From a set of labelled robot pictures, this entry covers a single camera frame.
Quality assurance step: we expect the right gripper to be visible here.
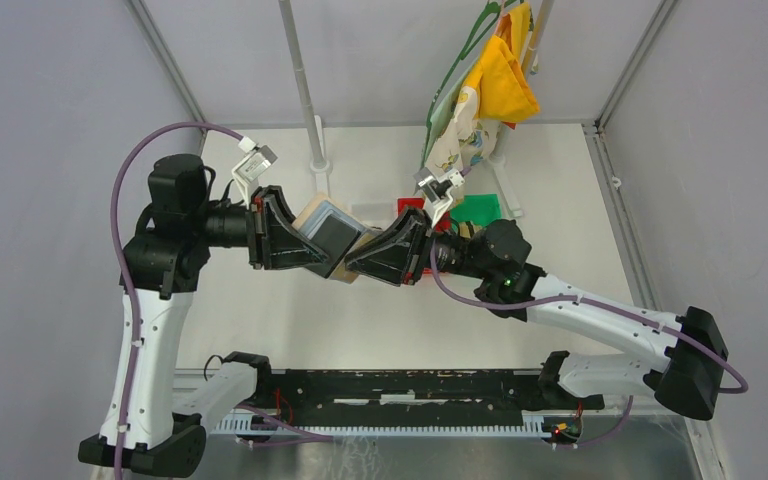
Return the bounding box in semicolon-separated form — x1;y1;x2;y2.
345;204;491;285

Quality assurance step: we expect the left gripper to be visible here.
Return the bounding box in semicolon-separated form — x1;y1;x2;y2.
192;184;332;270

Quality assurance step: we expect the tan leather card holder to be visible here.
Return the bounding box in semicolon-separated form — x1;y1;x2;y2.
292;193;382;284

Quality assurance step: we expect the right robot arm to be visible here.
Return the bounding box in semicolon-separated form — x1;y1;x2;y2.
345;208;730;421

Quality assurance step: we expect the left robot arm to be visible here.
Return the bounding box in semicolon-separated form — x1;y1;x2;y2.
78;154;326;479

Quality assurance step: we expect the red plastic bin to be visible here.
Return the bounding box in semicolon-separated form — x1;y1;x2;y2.
395;197;455;276

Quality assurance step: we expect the white stand pole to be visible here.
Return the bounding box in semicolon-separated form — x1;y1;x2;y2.
278;0;332;195

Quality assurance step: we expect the green plastic bin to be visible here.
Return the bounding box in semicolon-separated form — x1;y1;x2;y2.
450;194;503;227

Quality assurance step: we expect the patterned white cloth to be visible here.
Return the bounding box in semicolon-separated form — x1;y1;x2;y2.
422;85;500;176

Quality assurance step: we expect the right stand pole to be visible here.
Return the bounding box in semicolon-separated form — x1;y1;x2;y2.
487;0;556;220

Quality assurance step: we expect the yellow cloth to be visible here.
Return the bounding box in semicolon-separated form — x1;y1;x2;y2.
462;2;540;125

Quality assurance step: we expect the green clothes hanger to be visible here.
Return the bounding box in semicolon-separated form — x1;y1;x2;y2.
419;0;524;167

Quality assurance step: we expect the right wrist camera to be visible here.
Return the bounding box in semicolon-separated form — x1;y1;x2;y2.
413;168;464;227

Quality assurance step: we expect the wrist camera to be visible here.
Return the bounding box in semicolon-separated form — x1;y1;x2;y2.
413;168;464;227
231;136;278;204

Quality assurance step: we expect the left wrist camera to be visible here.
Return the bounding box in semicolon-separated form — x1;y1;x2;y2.
231;136;278;204

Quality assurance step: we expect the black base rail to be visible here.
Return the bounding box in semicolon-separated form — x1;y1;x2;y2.
247;369;605;427

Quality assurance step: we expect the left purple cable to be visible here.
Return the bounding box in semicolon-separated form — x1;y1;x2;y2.
110;122;249;480

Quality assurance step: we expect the purple cable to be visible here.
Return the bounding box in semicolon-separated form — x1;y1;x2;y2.
110;122;249;480
428;165;750;395

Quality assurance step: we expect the white cable duct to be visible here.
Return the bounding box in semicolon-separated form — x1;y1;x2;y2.
212;410;551;439

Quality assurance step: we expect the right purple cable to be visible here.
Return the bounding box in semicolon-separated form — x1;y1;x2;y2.
428;165;750;395

